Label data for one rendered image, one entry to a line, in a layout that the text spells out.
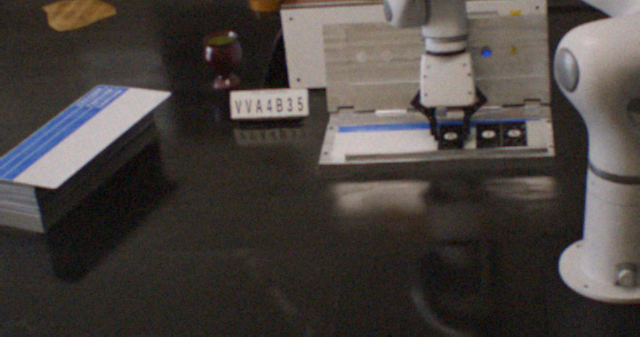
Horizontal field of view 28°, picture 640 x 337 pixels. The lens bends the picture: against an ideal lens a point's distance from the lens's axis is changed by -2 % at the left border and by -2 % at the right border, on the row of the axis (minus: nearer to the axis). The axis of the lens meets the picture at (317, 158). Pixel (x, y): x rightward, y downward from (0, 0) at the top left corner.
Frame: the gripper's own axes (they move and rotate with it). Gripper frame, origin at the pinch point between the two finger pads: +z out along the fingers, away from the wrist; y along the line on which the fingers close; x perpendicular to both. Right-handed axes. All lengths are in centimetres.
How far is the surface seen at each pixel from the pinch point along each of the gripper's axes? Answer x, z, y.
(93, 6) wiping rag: 85, -14, -95
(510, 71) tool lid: 12.1, -8.1, 11.8
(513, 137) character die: -0.9, 1.7, 11.9
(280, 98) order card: 16.6, -3.4, -35.0
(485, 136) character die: -0.4, 1.5, 6.6
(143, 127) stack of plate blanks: 8, -1, -62
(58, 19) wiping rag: 76, -13, -102
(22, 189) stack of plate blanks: -25, 1, -77
